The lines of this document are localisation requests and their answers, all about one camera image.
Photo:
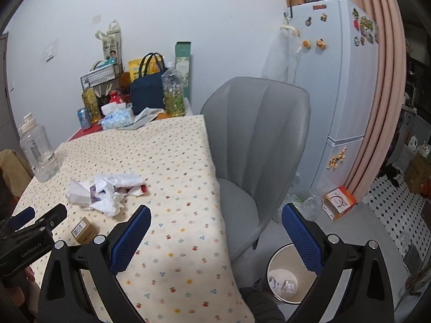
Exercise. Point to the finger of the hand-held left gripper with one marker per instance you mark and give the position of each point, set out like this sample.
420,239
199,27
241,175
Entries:
54,215
22,217

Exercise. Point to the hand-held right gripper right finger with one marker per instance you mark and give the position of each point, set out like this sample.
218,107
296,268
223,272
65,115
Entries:
303,239

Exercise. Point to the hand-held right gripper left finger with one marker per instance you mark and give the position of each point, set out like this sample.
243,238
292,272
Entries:
131,239

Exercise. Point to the small cardboard box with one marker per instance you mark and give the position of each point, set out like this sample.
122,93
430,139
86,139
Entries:
84,230

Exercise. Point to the white tissue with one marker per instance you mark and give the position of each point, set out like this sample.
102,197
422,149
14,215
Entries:
79,191
107,203

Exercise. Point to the white trash bin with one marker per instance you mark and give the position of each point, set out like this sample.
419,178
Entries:
274,265

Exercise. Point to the purple printed wrapper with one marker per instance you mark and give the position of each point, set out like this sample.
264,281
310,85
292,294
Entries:
94,195

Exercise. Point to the red and white wrapper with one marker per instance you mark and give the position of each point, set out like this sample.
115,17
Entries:
139,189

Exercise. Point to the person's left hand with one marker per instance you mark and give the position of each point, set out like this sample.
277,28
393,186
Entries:
30,273

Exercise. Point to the dark cloth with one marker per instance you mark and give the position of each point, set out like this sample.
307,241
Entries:
5,198

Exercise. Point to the clear plastic bag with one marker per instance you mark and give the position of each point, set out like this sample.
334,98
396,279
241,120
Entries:
309,205

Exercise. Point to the crumpled clear plastic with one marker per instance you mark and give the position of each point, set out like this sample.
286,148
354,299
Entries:
290,286

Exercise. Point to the orange and white box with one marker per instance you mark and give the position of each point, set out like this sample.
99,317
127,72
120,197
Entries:
340,203

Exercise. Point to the printed white wrapper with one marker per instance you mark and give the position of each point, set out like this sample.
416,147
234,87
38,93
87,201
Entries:
275,282

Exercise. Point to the clear plastic water jug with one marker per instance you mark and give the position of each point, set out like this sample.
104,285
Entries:
38,154

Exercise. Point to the floral print tablecloth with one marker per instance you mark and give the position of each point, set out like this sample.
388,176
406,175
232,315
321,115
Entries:
168,175

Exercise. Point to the person's dark padded clothing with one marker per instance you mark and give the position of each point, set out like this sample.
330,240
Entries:
262,306

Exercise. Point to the orange dragon fridge magnet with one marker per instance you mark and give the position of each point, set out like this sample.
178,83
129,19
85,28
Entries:
336,159

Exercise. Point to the black floor object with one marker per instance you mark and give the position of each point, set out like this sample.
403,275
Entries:
393,175

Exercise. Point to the grey upholstered chair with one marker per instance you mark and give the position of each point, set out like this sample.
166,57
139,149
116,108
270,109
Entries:
256,134

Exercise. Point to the grey printed sheet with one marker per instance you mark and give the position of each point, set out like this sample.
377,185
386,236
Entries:
139,124

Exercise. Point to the blue and white tissue box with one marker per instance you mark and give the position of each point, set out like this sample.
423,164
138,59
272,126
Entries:
118,119

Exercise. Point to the grey door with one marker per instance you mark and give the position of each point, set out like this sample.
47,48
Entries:
5,101

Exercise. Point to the black perforated utensil holder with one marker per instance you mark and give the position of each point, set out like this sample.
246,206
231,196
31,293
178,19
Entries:
102,100

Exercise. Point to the brown cardboard box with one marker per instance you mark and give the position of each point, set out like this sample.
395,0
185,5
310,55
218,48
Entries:
417,175

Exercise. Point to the red round jar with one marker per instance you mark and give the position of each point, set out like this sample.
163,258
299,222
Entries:
116,98

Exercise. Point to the wooden chopsticks bundle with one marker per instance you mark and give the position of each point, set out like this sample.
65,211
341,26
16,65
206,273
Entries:
107,90

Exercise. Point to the navy lunch bag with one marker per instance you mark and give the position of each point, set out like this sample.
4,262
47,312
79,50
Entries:
146,94

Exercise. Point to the white refrigerator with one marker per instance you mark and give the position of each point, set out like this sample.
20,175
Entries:
336,91

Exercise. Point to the large clear tea bottle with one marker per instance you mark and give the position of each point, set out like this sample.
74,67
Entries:
173,91

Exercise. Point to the teal packet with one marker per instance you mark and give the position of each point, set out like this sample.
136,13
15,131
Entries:
107,63

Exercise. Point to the pink curtain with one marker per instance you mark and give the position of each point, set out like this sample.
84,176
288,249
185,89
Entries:
380,91

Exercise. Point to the yellow snack bag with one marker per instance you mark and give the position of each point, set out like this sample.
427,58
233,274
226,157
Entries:
134,67

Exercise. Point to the tall green box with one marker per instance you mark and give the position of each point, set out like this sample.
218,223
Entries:
183,70

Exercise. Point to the hanging white mesh bag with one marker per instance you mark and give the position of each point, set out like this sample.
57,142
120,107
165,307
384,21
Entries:
283,60

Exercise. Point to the white printed paper bag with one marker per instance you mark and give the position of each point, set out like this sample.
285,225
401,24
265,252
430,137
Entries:
112,45

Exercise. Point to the orange round fridge magnet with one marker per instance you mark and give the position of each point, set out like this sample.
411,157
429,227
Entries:
306,44

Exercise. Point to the yellow figure fridge magnet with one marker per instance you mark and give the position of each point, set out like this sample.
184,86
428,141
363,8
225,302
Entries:
320,43

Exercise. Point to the cluster of fridge magnets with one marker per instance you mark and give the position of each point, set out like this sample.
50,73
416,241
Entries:
365,27

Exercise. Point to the black over-door hook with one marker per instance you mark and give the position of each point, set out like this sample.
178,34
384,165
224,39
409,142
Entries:
289,15

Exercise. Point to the brown bar fridge magnet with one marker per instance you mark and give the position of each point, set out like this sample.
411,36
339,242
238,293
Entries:
319,6

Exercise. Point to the white wall switch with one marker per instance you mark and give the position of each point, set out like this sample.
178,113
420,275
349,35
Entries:
49,53

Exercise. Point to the white wall plate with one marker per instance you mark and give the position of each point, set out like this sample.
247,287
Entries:
96,19

